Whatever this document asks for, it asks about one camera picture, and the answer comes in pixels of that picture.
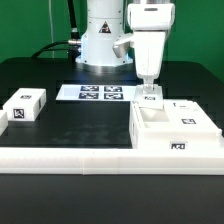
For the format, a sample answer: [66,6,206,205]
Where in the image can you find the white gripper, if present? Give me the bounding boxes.
[127,3,175,94]

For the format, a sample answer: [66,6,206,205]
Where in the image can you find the white cabinet door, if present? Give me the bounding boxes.
[134,84,163,109]
[164,100,214,129]

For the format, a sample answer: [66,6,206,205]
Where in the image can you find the white cabinet body box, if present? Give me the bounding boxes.
[129,102,223,151]

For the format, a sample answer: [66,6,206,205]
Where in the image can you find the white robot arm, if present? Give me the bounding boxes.
[76,0,175,94]

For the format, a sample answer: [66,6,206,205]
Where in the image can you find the white cabinet top block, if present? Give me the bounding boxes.
[3,88,46,121]

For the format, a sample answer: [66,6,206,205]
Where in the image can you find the white fiducial marker sheet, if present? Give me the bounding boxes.
[56,84,136,101]

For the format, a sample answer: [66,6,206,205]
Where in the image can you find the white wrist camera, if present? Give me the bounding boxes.
[112,33,134,58]

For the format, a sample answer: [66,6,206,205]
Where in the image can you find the black thick cable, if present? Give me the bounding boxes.
[31,0,83,59]

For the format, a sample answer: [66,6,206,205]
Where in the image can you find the thin white cable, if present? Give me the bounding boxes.
[48,0,55,59]

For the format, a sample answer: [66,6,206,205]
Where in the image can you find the white U-shaped boundary frame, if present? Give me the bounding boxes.
[0,110,224,176]

